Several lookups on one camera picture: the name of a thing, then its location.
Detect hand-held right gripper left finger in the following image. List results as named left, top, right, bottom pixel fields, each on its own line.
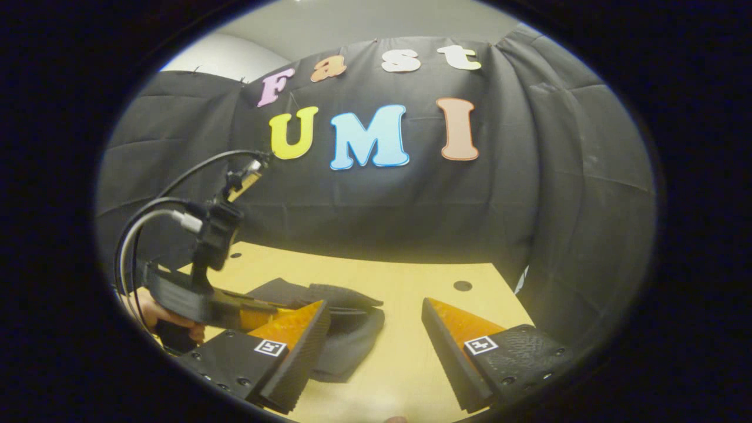
left=176, top=300, right=331, bottom=415

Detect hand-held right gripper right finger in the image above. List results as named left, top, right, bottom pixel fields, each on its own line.
left=421, top=297, right=575, bottom=414

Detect dark grey jeans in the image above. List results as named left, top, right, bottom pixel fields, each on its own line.
left=244, top=277, right=386, bottom=384

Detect black backdrop cloth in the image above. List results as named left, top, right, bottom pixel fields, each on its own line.
left=97, top=23, right=657, bottom=353

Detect grey cable with white plug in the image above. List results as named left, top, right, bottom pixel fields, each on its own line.
left=119, top=209, right=204, bottom=321

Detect thin black cable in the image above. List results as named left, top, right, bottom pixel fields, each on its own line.
left=157, top=150, right=272, bottom=199

